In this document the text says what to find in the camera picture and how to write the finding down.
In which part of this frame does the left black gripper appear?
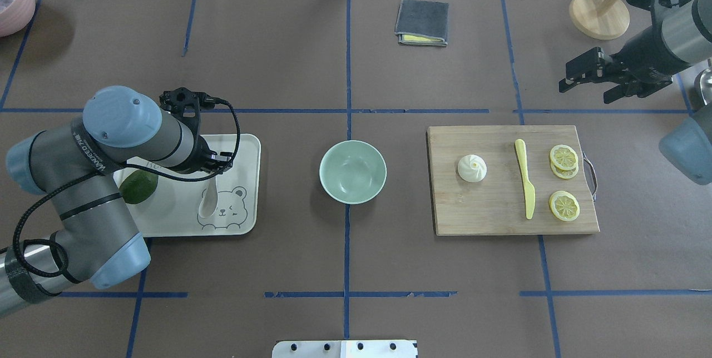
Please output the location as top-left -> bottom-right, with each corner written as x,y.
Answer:
159,87 -> 234,174

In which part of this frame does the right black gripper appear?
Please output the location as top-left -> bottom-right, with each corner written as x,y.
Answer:
558,28 -> 676,104

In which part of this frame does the white steamed bun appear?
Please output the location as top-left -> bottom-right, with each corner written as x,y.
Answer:
456,155 -> 487,183

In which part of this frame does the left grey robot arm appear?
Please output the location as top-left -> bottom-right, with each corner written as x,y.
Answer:
1,85 -> 236,317

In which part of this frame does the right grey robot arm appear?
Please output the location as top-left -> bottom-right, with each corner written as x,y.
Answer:
558,0 -> 711,185

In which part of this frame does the light green bowl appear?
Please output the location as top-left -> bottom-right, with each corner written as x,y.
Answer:
319,140 -> 388,205

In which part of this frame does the pink bowl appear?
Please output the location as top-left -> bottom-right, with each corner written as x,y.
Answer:
1,0 -> 36,37

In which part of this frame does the beige bear serving tray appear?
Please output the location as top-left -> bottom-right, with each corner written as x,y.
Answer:
128,133 -> 261,237

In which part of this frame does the wooden mug tree stand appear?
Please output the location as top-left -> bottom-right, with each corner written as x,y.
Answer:
568,0 -> 630,41

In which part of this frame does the green avocado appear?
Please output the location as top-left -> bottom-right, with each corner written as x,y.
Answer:
119,170 -> 159,205

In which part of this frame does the upper lemon slice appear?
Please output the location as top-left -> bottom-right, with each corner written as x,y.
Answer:
549,143 -> 579,171

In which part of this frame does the lemon slice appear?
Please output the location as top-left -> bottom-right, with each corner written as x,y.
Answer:
548,190 -> 580,222
550,163 -> 579,179
549,143 -> 579,171

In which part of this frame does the metal scoop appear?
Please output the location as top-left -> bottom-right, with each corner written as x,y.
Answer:
693,67 -> 711,107

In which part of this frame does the middle lemon slice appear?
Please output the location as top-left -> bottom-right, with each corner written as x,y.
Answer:
550,163 -> 579,179

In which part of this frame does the yellow plastic knife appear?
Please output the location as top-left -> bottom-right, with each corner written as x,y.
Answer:
515,138 -> 536,220

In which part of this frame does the lower lemon slice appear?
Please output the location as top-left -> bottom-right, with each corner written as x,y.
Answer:
548,190 -> 580,222

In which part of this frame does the wooden cutting board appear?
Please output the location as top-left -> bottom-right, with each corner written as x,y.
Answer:
427,125 -> 600,236

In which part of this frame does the grey folded cloth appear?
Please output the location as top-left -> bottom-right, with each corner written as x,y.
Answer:
394,0 -> 450,47

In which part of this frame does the white mounting plate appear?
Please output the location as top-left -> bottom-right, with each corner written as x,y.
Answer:
271,339 -> 419,357

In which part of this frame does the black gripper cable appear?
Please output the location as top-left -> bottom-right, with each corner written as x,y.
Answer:
11,93 -> 242,296

